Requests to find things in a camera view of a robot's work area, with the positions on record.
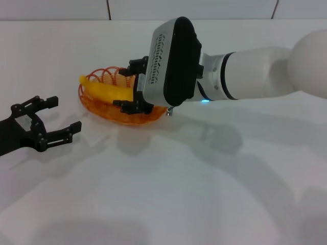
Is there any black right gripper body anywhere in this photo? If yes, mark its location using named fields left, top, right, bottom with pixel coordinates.
left=134, top=73, right=147, bottom=103

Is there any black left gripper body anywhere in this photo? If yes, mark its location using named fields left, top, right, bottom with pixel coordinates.
left=0, top=112, right=43, bottom=157

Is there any yellow banana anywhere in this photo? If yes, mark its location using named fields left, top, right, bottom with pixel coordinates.
left=78, top=75, right=135, bottom=103

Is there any orange wire basket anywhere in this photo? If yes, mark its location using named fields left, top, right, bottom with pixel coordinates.
left=78, top=66, right=166, bottom=127

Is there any silver black wrist camera box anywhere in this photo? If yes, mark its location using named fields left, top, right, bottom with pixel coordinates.
left=142, top=16, right=203, bottom=107

